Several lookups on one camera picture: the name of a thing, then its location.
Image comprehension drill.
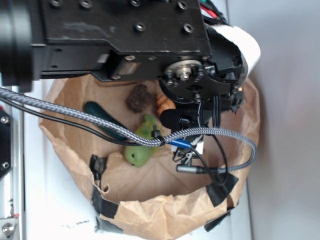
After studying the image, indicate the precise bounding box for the grey braided cable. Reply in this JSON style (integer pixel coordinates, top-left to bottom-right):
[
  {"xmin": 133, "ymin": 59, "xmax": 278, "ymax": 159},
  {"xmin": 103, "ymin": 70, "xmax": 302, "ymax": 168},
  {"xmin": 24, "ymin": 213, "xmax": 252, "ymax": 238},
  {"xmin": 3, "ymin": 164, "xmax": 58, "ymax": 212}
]
[{"xmin": 0, "ymin": 87, "xmax": 257, "ymax": 175}]

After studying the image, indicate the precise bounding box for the dark green cucumber toy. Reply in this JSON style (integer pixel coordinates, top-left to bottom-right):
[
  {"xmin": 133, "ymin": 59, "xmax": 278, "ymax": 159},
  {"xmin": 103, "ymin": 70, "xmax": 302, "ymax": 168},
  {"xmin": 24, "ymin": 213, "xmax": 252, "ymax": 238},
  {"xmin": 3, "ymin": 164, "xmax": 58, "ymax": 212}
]
[{"xmin": 83, "ymin": 101, "xmax": 127, "ymax": 141}]

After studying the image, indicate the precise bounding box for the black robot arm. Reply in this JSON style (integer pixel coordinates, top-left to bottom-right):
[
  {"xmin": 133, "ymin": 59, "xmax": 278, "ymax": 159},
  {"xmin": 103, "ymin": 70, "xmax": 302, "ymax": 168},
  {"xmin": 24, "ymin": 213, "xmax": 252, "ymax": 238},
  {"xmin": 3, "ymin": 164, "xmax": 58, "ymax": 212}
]
[{"xmin": 0, "ymin": 0, "xmax": 248, "ymax": 112}]

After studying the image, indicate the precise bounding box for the black foam microphone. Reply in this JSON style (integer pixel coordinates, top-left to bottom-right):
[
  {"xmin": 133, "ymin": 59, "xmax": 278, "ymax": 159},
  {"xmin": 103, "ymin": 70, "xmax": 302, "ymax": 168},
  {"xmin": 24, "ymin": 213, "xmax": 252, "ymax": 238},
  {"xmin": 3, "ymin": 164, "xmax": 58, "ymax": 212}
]
[{"xmin": 159, "ymin": 109, "xmax": 183, "ymax": 130}]

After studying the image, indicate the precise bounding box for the brown rough rock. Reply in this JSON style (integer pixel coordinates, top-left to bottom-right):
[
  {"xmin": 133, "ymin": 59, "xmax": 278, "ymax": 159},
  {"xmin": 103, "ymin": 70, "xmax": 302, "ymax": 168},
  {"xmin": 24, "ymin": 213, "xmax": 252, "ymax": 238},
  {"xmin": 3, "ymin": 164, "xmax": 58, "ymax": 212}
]
[{"xmin": 125, "ymin": 83, "xmax": 152, "ymax": 113}]

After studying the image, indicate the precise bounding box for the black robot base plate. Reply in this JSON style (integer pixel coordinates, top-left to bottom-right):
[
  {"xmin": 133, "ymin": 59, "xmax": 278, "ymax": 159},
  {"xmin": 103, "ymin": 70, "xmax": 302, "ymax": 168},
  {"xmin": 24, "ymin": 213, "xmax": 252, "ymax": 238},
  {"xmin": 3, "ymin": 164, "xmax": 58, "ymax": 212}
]
[{"xmin": 0, "ymin": 106, "xmax": 12, "ymax": 180}]

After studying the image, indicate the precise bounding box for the white paper wrap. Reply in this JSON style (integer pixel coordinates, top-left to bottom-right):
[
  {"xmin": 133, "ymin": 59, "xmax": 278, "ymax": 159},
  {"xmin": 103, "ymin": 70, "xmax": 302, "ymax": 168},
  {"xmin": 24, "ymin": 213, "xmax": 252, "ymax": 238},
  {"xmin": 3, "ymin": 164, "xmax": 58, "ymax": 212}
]
[{"xmin": 213, "ymin": 24, "xmax": 261, "ymax": 79}]

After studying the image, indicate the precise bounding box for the brown paper bag bin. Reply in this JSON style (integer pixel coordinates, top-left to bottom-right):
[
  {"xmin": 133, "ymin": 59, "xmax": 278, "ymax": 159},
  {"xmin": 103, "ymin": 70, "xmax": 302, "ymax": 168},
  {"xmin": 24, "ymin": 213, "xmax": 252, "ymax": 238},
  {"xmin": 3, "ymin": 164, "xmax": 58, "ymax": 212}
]
[{"xmin": 39, "ymin": 75, "xmax": 261, "ymax": 240}]

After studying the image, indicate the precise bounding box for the thin black cable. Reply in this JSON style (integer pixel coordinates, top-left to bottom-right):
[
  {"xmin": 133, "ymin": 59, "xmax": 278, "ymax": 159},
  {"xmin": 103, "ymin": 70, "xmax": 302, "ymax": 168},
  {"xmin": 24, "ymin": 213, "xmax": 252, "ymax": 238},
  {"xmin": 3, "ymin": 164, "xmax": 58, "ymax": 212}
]
[{"xmin": 0, "ymin": 97, "xmax": 230, "ymax": 187}]

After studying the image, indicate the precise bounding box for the green plush toy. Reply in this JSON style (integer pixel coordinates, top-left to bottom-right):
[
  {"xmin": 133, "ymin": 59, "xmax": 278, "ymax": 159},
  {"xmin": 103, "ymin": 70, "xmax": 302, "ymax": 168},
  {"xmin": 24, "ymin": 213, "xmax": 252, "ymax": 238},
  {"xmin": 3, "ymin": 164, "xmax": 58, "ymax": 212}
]
[{"xmin": 124, "ymin": 114, "xmax": 160, "ymax": 168}]

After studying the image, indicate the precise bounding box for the aluminium frame rail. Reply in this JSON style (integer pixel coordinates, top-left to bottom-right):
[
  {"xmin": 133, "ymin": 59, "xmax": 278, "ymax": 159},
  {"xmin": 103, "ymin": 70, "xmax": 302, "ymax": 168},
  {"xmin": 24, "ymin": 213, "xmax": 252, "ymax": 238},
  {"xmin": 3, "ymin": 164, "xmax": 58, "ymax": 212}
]
[{"xmin": 0, "ymin": 101, "xmax": 26, "ymax": 240}]

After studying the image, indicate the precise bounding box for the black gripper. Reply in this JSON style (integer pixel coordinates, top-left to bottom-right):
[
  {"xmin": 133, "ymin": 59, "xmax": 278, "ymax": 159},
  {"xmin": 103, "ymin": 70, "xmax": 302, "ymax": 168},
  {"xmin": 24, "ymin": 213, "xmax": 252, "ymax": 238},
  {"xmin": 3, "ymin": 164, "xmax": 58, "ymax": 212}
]
[{"xmin": 159, "ymin": 25, "xmax": 246, "ymax": 125}]

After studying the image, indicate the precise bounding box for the orange spiral conch shell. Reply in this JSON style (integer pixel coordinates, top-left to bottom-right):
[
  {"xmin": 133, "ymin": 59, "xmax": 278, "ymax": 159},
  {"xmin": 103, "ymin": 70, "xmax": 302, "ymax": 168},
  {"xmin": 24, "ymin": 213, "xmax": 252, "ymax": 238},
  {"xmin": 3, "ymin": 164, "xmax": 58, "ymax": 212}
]
[{"xmin": 156, "ymin": 93, "xmax": 176, "ymax": 117}]

